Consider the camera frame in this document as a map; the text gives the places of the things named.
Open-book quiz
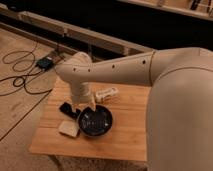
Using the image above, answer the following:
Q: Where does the cream white gripper body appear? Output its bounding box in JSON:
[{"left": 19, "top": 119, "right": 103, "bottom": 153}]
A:
[{"left": 70, "top": 83, "right": 96, "bottom": 110}]

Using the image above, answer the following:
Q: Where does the black smartphone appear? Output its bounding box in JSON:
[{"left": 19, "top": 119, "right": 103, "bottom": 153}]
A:
[{"left": 59, "top": 102, "right": 81, "bottom": 119}]

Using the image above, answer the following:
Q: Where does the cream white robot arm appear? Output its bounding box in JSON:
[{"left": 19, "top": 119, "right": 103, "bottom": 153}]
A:
[{"left": 56, "top": 47, "right": 213, "bottom": 171}]

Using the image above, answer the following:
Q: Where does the beige sponge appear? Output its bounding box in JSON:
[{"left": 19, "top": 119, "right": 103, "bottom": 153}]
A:
[{"left": 59, "top": 121, "right": 79, "bottom": 137}]

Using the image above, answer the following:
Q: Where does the long wooden shelf beam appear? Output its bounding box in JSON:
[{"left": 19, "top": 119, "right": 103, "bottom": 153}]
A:
[{"left": 0, "top": 3, "right": 153, "bottom": 56}]

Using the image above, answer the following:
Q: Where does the white plastic bottle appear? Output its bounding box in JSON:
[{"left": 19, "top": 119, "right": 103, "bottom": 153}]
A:
[{"left": 94, "top": 87, "right": 119, "bottom": 103}]

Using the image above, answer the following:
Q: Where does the black floor cable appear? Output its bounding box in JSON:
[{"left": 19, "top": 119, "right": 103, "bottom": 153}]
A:
[{"left": 0, "top": 39, "right": 54, "bottom": 141}]

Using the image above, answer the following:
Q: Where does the black power adapter box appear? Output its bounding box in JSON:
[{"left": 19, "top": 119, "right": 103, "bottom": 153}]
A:
[{"left": 36, "top": 57, "right": 54, "bottom": 71}]

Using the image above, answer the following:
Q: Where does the dark ceramic bowl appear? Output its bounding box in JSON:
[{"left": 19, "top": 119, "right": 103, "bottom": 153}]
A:
[{"left": 77, "top": 105, "right": 113, "bottom": 137}]

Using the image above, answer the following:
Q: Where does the wooden table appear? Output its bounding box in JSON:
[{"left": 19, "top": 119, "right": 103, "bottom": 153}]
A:
[{"left": 30, "top": 79, "right": 149, "bottom": 161}]

